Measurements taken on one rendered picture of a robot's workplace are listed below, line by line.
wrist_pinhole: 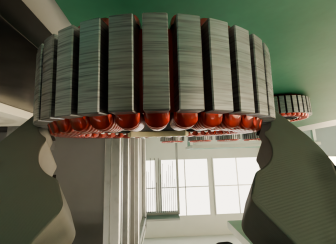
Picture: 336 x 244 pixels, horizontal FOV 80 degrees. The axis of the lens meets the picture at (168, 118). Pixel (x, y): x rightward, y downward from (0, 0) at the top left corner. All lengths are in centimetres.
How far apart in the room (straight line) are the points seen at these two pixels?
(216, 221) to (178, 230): 121
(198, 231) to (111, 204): 681
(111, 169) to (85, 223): 23
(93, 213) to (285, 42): 55
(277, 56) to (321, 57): 5
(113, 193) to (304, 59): 36
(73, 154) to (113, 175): 22
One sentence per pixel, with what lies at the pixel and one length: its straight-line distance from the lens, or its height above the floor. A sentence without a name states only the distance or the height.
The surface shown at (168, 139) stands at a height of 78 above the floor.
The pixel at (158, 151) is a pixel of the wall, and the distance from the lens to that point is 671.
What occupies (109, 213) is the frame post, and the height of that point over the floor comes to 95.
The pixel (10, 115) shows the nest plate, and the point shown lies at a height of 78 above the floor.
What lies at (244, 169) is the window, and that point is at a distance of 726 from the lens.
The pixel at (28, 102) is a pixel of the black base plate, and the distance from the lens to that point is 32.
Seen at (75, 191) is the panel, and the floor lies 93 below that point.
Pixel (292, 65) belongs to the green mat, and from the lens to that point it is 27.
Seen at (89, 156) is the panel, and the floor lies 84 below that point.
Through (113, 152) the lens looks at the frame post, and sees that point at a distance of 41.
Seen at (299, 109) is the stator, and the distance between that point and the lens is 38.
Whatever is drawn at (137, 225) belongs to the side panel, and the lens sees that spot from 60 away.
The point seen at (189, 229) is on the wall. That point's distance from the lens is 713.
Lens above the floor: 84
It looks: 10 degrees down
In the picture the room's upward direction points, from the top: 178 degrees clockwise
